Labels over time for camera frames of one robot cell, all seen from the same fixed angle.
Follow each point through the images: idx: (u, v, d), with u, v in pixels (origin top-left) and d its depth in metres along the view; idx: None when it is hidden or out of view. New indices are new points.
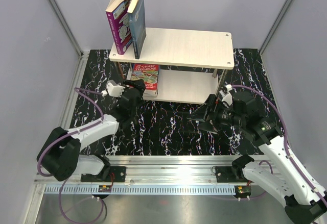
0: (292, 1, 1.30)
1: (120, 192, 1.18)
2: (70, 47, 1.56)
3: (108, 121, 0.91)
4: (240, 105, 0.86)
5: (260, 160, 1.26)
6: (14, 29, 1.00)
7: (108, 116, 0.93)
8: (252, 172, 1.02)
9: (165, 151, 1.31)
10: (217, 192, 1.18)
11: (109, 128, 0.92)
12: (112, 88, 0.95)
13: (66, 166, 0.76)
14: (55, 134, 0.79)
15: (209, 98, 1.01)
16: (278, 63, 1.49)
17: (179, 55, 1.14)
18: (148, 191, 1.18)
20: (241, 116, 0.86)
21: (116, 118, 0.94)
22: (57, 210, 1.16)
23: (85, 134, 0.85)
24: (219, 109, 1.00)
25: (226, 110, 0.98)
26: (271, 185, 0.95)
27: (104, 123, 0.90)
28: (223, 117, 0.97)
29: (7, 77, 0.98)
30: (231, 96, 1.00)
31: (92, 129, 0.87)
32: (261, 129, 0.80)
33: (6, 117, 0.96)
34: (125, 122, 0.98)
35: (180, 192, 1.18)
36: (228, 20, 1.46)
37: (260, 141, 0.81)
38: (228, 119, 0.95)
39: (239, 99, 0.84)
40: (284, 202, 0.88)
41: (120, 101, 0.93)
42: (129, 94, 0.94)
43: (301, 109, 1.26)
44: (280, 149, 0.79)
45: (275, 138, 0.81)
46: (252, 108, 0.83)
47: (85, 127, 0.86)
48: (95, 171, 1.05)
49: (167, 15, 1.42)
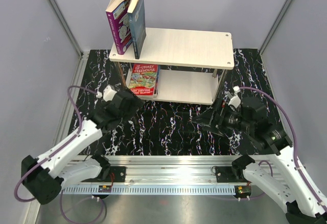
0: (291, 1, 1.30)
1: (120, 192, 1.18)
2: (70, 47, 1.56)
3: (87, 132, 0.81)
4: (249, 112, 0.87)
5: (260, 160, 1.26)
6: (13, 28, 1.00)
7: (87, 123, 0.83)
8: (253, 174, 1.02)
9: (165, 151, 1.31)
10: (217, 193, 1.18)
11: (93, 135, 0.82)
12: (107, 92, 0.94)
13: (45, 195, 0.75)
14: (26, 165, 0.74)
15: (217, 101, 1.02)
16: (278, 63, 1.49)
17: (179, 55, 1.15)
18: (148, 191, 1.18)
20: (249, 123, 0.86)
21: (100, 119, 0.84)
22: (57, 211, 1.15)
23: (57, 159, 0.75)
24: (228, 113, 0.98)
25: (233, 115, 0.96)
26: (273, 190, 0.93)
27: (82, 136, 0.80)
28: (229, 121, 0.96)
29: (7, 77, 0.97)
30: (238, 99, 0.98)
31: (67, 147, 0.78)
32: (272, 139, 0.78)
33: (6, 117, 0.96)
34: (111, 124, 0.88)
35: (179, 192, 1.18)
36: (228, 20, 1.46)
37: (269, 150, 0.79)
38: (235, 125, 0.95)
39: (248, 105, 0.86)
40: (285, 207, 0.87)
41: (114, 101, 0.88)
42: (123, 94, 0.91)
43: (301, 109, 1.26)
44: (289, 159, 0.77)
45: (284, 149, 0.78)
46: (261, 115, 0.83)
47: (57, 149, 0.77)
48: (93, 175, 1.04)
49: (167, 14, 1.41)
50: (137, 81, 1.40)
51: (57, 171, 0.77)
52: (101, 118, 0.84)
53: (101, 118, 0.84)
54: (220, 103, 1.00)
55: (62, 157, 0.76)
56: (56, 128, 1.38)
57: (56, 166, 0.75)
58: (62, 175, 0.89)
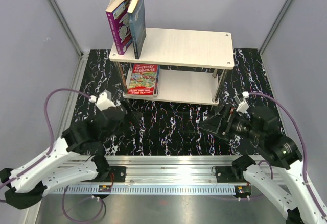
0: (291, 2, 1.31)
1: (120, 192, 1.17)
2: (70, 47, 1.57)
3: (57, 154, 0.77)
4: (259, 123, 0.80)
5: (259, 160, 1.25)
6: (13, 27, 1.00)
7: (61, 141, 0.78)
8: (254, 177, 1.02)
9: (165, 151, 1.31)
10: (217, 192, 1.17)
11: (65, 156, 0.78)
12: (101, 99, 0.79)
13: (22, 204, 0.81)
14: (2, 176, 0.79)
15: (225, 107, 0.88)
16: (278, 63, 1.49)
17: (179, 55, 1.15)
18: (148, 191, 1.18)
20: (259, 134, 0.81)
21: (79, 140, 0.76)
22: (57, 211, 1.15)
23: (25, 179, 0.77)
24: (236, 120, 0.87)
25: (241, 122, 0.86)
26: (274, 196, 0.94)
27: (52, 157, 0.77)
28: (237, 129, 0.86)
29: (7, 77, 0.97)
30: (247, 105, 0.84)
31: (37, 167, 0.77)
32: (283, 153, 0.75)
33: (6, 117, 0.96)
34: (87, 144, 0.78)
35: (179, 192, 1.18)
36: (228, 20, 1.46)
37: (279, 164, 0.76)
38: (242, 133, 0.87)
39: (259, 116, 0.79)
40: (285, 214, 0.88)
41: (98, 118, 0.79)
42: (109, 114, 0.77)
43: (301, 109, 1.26)
44: (298, 174, 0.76)
45: (294, 163, 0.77)
46: (272, 127, 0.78)
47: (28, 169, 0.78)
48: (91, 177, 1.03)
49: (167, 14, 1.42)
50: (137, 81, 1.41)
51: (31, 186, 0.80)
52: (80, 138, 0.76)
53: (80, 138, 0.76)
54: (229, 109, 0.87)
55: (29, 178, 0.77)
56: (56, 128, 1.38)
57: (24, 185, 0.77)
58: (47, 181, 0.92)
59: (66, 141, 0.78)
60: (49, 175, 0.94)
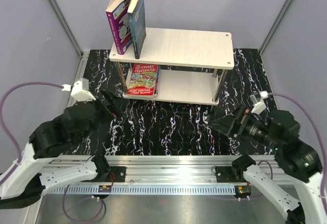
0: (291, 2, 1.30)
1: (120, 192, 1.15)
2: (70, 47, 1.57)
3: (28, 161, 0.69)
4: (278, 130, 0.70)
5: (259, 160, 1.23)
6: (13, 28, 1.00)
7: (30, 148, 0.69)
8: (254, 177, 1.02)
9: (165, 151, 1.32)
10: (217, 192, 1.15)
11: (39, 162, 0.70)
12: (77, 90, 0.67)
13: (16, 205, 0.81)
14: None
15: (239, 108, 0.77)
16: (278, 63, 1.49)
17: (179, 55, 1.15)
18: (148, 191, 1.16)
20: (277, 141, 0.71)
21: (46, 144, 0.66)
22: (57, 211, 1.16)
23: (5, 187, 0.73)
24: (251, 122, 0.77)
25: (257, 125, 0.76)
26: (273, 195, 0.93)
27: (23, 165, 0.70)
28: (251, 132, 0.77)
29: (7, 77, 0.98)
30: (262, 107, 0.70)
31: (12, 176, 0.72)
32: (305, 166, 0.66)
33: (6, 117, 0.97)
34: (53, 148, 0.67)
35: (179, 192, 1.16)
36: (228, 20, 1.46)
37: (298, 176, 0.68)
38: (256, 138, 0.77)
39: (279, 123, 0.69)
40: (285, 214, 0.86)
41: (64, 118, 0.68)
42: (76, 112, 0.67)
43: (301, 109, 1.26)
44: (316, 187, 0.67)
45: (314, 176, 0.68)
46: (293, 135, 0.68)
47: (6, 177, 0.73)
48: (91, 176, 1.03)
49: (167, 15, 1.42)
50: (137, 81, 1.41)
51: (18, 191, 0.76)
52: (47, 142, 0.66)
53: (47, 142, 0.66)
54: (243, 110, 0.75)
55: (9, 186, 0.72)
56: None
57: (8, 192, 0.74)
58: (46, 181, 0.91)
59: (34, 148, 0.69)
60: (48, 175, 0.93)
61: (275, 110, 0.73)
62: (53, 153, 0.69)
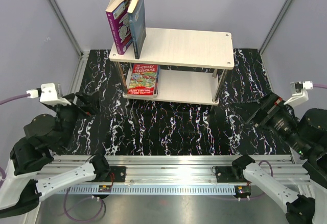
0: (291, 1, 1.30)
1: (120, 192, 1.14)
2: (70, 47, 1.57)
3: (11, 177, 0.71)
4: (316, 134, 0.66)
5: (259, 160, 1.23)
6: (13, 27, 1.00)
7: (11, 164, 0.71)
8: (253, 174, 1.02)
9: (165, 151, 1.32)
10: (217, 192, 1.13)
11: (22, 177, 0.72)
12: (51, 97, 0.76)
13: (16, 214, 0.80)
14: None
15: (268, 97, 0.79)
16: (278, 63, 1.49)
17: (179, 55, 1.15)
18: (148, 191, 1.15)
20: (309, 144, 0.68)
21: (25, 159, 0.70)
22: (57, 210, 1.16)
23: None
24: (280, 114, 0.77)
25: (286, 121, 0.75)
26: (272, 190, 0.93)
27: (7, 181, 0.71)
28: (277, 126, 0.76)
29: (7, 77, 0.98)
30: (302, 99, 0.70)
31: None
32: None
33: (7, 116, 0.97)
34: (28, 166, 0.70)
35: (180, 192, 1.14)
36: (228, 20, 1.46)
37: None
38: (281, 133, 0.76)
39: (320, 126, 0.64)
40: (285, 207, 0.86)
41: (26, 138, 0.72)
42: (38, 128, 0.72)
43: (301, 109, 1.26)
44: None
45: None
46: None
47: None
48: (91, 177, 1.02)
49: (167, 15, 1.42)
50: (137, 81, 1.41)
51: (10, 202, 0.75)
52: (26, 157, 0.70)
53: (26, 157, 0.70)
54: (273, 100, 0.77)
55: None
56: None
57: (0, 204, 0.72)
58: (42, 188, 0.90)
59: (15, 164, 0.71)
60: (44, 181, 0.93)
61: (312, 109, 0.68)
62: (33, 168, 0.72)
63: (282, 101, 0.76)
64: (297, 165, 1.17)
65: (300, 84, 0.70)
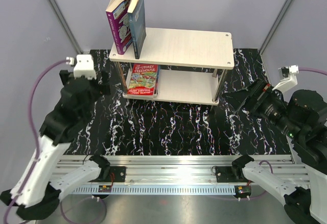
0: (291, 2, 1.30)
1: (120, 192, 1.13)
2: (70, 47, 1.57)
3: (49, 153, 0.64)
4: (303, 115, 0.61)
5: (260, 160, 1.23)
6: (13, 28, 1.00)
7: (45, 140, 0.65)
8: (252, 172, 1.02)
9: (165, 151, 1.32)
10: (217, 193, 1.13)
11: (60, 150, 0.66)
12: (86, 67, 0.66)
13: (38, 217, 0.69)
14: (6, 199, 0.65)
15: (256, 84, 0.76)
16: (278, 63, 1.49)
17: (179, 55, 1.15)
18: (148, 191, 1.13)
20: (300, 126, 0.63)
21: (62, 126, 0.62)
22: (57, 211, 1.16)
23: (28, 192, 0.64)
24: (270, 100, 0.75)
25: (276, 105, 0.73)
26: (271, 185, 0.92)
27: (43, 159, 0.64)
28: (267, 111, 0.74)
29: (7, 77, 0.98)
30: (291, 83, 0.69)
31: (33, 175, 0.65)
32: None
33: (7, 117, 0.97)
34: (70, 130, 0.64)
35: (179, 192, 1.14)
36: (228, 20, 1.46)
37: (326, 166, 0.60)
38: (272, 118, 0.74)
39: (306, 104, 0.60)
40: (283, 200, 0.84)
41: (63, 100, 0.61)
42: (73, 87, 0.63)
43: None
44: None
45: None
46: (320, 120, 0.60)
47: (26, 179, 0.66)
48: (96, 176, 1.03)
49: (167, 14, 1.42)
50: (137, 81, 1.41)
51: (41, 196, 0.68)
52: (63, 124, 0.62)
53: (62, 125, 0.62)
54: (261, 86, 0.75)
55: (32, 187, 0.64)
56: None
57: (31, 198, 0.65)
58: (57, 185, 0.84)
59: (50, 137, 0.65)
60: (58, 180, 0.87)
61: (300, 91, 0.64)
62: (72, 134, 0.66)
63: (270, 87, 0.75)
64: (295, 165, 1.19)
65: (286, 69, 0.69)
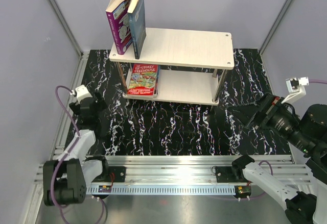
0: (291, 2, 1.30)
1: (120, 192, 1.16)
2: (70, 47, 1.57)
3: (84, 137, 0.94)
4: (318, 131, 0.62)
5: (259, 160, 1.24)
6: (13, 28, 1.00)
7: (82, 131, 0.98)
8: (253, 173, 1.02)
9: (165, 151, 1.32)
10: (217, 193, 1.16)
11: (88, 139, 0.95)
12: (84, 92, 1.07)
13: (72, 196, 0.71)
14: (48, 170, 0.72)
15: (265, 98, 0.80)
16: (278, 63, 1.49)
17: (179, 55, 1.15)
18: (148, 191, 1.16)
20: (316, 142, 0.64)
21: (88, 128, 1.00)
22: (57, 211, 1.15)
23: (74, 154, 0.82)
24: (280, 114, 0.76)
25: (287, 119, 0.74)
26: (272, 189, 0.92)
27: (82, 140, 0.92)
28: (278, 125, 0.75)
29: (7, 77, 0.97)
30: (300, 96, 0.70)
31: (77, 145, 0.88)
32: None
33: (7, 117, 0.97)
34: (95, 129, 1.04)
35: (180, 192, 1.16)
36: (228, 20, 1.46)
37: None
38: (283, 132, 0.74)
39: (322, 122, 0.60)
40: (283, 203, 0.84)
41: (78, 114, 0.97)
42: (86, 102, 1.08)
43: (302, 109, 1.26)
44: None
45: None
46: None
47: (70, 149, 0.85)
48: (99, 171, 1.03)
49: (167, 14, 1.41)
50: (137, 81, 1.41)
51: None
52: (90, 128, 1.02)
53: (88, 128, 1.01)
54: (271, 100, 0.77)
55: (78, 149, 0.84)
56: (56, 128, 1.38)
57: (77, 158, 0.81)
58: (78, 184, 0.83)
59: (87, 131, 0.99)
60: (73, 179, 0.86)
61: (316, 104, 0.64)
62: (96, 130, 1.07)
63: (279, 100, 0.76)
64: (296, 165, 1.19)
65: (297, 81, 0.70)
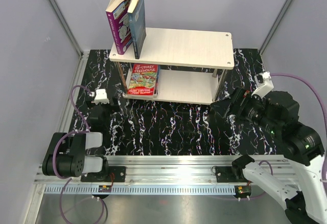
0: (291, 2, 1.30)
1: (120, 192, 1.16)
2: (70, 47, 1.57)
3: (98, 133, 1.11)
4: (278, 111, 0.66)
5: (260, 160, 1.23)
6: (14, 28, 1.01)
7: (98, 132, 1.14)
8: (253, 173, 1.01)
9: (165, 151, 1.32)
10: (217, 193, 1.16)
11: (96, 135, 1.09)
12: (102, 97, 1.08)
13: (69, 167, 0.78)
14: (57, 137, 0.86)
15: (235, 92, 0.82)
16: (278, 64, 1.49)
17: (179, 55, 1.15)
18: (148, 191, 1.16)
20: (276, 124, 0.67)
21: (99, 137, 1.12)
22: (57, 210, 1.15)
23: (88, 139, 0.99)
24: (251, 104, 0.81)
25: (256, 107, 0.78)
26: (272, 188, 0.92)
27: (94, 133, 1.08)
28: (249, 114, 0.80)
29: (7, 77, 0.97)
30: (267, 89, 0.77)
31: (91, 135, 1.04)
32: (305, 148, 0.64)
33: (7, 117, 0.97)
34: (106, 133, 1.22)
35: (179, 192, 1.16)
36: (228, 20, 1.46)
37: (298, 159, 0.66)
38: (255, 120, 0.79)
39: (278, 103, 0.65)
40: (284, 204, 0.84)
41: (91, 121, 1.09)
42: (96, 113, 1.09)
43: (301, 109, 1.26)
44: (317, 171, 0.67)
45: (315, 158, 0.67)
46: (292, 116, 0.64)
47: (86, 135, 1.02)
48: (97, 168, 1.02)
49: (167, 15, 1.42)
50: (137, 81, 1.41)
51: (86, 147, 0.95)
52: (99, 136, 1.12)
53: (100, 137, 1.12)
54: (241, 93, 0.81)
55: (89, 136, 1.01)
56: (56, 128, 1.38)
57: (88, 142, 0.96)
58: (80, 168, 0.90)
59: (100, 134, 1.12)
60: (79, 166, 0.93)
61: (274, 92, 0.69)
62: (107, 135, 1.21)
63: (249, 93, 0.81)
64: None
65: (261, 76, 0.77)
